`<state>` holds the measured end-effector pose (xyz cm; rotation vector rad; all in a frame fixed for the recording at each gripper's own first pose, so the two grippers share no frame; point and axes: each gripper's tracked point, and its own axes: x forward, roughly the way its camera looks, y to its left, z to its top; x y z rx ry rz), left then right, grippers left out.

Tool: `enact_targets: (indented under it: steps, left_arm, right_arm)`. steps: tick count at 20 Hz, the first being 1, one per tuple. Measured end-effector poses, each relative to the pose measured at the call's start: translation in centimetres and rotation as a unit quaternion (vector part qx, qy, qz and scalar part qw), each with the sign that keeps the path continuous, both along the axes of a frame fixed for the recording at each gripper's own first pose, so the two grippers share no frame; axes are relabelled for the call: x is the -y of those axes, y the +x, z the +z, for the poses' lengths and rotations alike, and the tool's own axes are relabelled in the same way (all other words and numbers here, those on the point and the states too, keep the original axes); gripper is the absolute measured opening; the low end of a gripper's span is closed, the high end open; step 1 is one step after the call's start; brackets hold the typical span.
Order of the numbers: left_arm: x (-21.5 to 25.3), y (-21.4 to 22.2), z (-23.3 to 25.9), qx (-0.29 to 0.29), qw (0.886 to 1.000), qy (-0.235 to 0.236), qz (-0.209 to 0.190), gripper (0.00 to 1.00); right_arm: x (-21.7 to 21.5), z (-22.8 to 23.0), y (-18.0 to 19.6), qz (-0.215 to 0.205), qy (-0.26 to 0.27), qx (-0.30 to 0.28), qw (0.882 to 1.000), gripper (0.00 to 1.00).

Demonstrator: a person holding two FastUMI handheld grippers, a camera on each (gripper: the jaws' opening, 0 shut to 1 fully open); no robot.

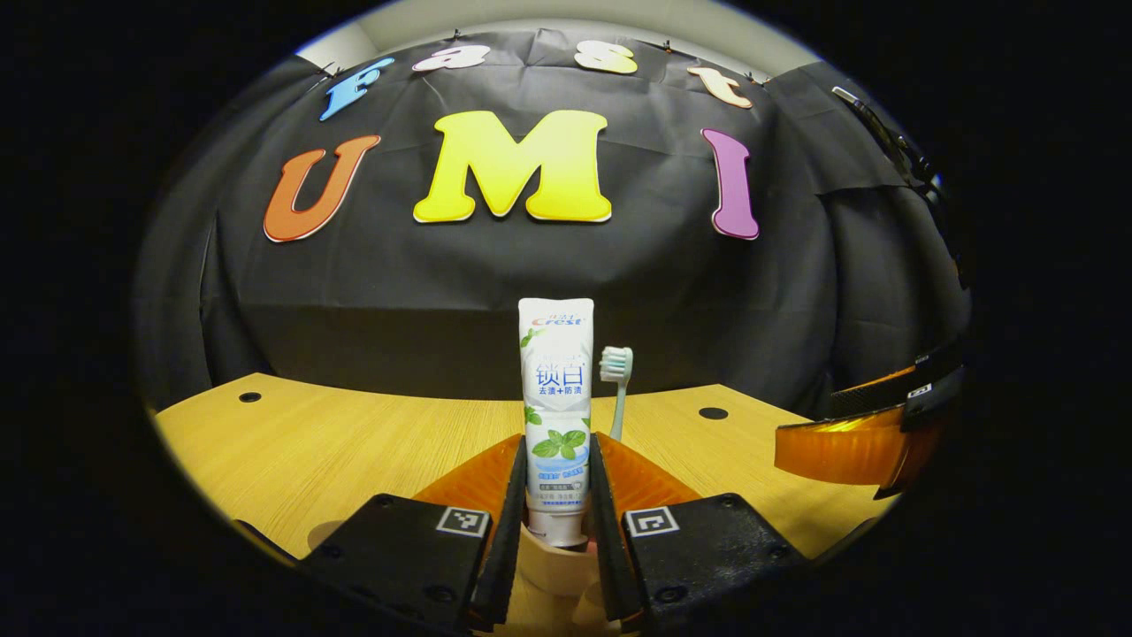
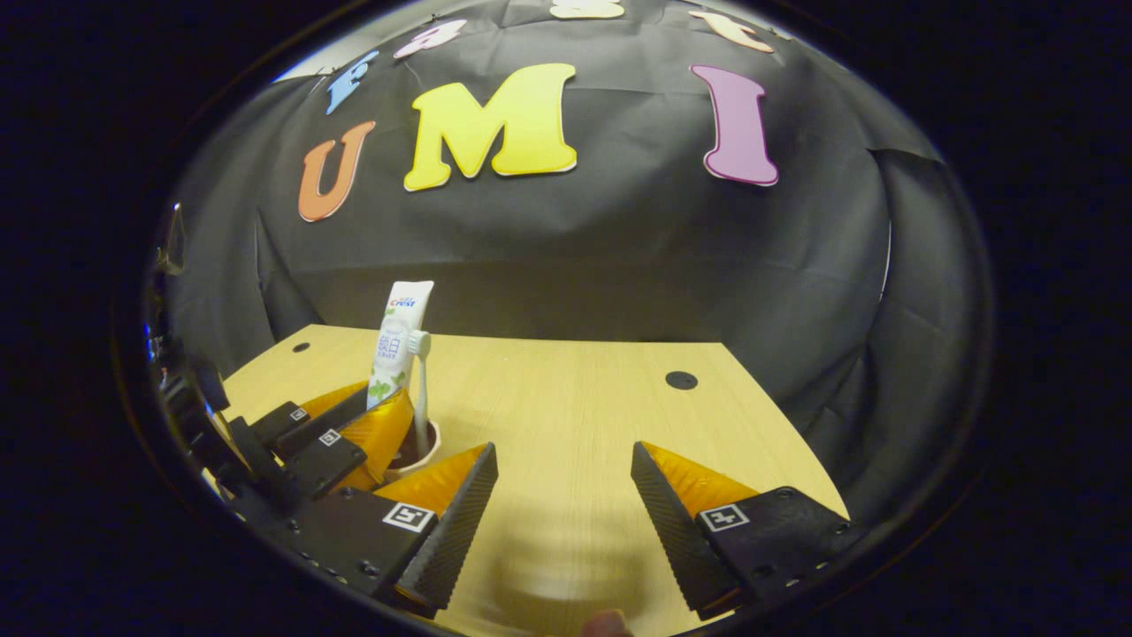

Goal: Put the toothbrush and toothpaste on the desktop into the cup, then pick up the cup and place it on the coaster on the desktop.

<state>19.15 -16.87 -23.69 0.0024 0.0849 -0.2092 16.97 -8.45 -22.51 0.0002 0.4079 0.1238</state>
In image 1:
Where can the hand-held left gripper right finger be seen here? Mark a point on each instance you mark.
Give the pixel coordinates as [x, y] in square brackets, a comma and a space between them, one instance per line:
[603, 531]

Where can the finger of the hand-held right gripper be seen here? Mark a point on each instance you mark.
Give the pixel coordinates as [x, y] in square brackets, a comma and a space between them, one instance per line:
[884, 394]
[840, 447]

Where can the black backdrop cloth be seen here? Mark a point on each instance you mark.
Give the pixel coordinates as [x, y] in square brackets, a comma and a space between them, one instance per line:
[398, 292]

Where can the wooden desktop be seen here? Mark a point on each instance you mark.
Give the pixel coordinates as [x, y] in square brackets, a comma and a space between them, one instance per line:
[354, 442]

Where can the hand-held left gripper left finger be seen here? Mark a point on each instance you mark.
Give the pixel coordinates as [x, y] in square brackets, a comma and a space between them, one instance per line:
[511, 531]

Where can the pale green toothbrush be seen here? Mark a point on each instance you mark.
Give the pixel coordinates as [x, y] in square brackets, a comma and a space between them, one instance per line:
[617, 389]

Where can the white toothpaste tube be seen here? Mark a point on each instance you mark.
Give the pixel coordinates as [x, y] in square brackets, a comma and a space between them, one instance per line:
[555, 389]

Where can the beige cup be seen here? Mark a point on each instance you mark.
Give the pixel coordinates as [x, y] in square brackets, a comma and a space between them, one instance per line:
[553, 575]

